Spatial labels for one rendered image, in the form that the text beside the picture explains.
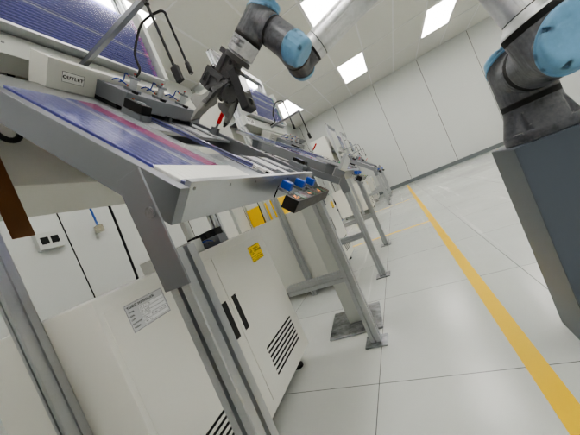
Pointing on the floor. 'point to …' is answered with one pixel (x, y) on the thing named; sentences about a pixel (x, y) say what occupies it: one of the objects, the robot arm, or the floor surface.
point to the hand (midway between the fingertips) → (211, 125)
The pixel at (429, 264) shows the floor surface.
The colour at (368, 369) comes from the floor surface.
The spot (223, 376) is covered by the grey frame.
